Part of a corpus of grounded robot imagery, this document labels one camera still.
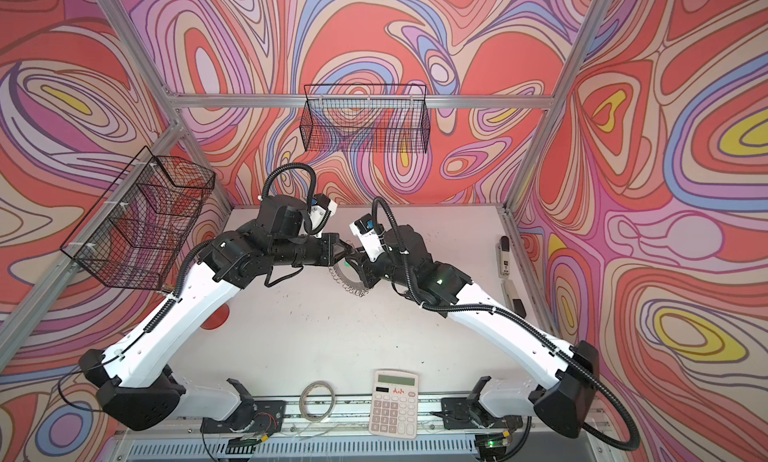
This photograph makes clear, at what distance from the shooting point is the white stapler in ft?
3.29

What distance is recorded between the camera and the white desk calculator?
0.72 metres

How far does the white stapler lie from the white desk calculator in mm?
466
